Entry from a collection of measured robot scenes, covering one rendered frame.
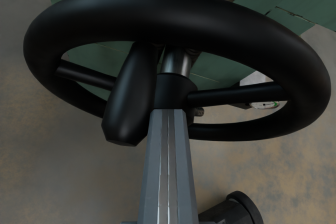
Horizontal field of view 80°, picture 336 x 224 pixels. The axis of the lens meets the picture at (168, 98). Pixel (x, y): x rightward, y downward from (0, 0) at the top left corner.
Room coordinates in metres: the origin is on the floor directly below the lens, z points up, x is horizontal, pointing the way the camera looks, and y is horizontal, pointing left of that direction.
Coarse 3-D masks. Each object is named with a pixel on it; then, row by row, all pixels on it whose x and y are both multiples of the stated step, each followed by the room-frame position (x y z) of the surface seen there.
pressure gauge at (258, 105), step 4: (252, 104) 0.32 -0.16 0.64; (256, 104) 0.32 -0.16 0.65; (260, 104) 0.33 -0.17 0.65; (268, 104) 0.33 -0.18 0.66; (272, 104) 0.33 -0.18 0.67; (276, 104) 0.34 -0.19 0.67; (256, 108) 0.33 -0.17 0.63; (260, 108) 0.33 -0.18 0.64; (264, 108) 0.34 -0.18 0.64; (268, 108) 0.34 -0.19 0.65; (272, 108) 0.34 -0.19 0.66
